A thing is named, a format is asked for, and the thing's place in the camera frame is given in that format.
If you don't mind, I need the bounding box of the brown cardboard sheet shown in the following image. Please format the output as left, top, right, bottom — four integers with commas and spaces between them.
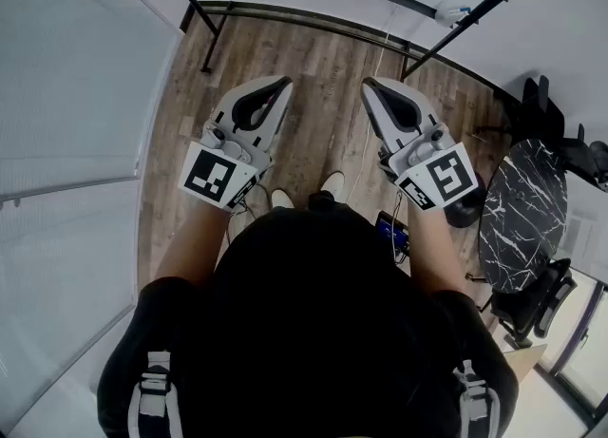
502, 342, 549, 386

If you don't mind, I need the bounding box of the person's black shirt torso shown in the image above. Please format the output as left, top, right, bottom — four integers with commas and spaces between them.
96, 201, 520, 438

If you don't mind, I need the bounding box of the round black marble table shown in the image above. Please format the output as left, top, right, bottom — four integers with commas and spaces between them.
446, 137, 569, 295

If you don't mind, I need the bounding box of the person's right white shoe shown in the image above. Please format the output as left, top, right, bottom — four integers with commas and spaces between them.
319, 170, 347, 200

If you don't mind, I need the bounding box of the thin white floor cable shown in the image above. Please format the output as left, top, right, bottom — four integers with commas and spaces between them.
345, 4, 401, 205

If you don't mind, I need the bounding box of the white and blue eraser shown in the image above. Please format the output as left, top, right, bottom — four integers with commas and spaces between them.
433, 0, 472, 29

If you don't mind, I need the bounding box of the person's left forearm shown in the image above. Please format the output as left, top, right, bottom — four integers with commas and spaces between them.
154, 198, 235, 291

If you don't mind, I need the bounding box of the black device with blue screen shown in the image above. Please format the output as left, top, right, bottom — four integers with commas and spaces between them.
373, 210, 412, 265

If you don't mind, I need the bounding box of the grey backpack strap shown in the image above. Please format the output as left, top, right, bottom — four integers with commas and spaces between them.
126, 349, 181, 438
450, 358, 503, 438

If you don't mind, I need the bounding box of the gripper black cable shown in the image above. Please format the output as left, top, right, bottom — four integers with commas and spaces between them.
389, 188, 410, 264
224, 182, 270, 250

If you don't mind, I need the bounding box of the grey right backpack strap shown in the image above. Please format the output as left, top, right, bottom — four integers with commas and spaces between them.
450, 358, 503, 438

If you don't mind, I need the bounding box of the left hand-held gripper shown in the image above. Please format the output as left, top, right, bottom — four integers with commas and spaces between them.
178, 75, 295, 212

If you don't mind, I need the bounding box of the person's white shoe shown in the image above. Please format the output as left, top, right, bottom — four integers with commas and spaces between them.
319, 170, 347, 200
270, 188, 296, 212

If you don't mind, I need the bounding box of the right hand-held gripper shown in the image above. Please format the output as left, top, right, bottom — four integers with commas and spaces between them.
361, 76, 480, 212

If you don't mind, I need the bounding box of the person's left white shoe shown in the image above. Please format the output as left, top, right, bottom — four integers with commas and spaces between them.
270, 188, 296, 212

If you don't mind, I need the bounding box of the grey left backpack strap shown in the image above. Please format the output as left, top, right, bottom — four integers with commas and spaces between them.
126, 349, 181, 438

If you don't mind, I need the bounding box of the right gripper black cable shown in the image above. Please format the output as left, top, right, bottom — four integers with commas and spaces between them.
389, 188, 410, 264

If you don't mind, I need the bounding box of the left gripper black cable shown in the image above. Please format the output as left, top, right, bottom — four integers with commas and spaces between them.
224, 182, 270, 250

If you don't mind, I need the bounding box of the black mesh office chair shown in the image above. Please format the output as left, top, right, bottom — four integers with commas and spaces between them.
465, 257, 579, 351

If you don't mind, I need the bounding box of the person's right forearm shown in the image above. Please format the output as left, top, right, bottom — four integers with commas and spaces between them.
406, 192, 469, 295

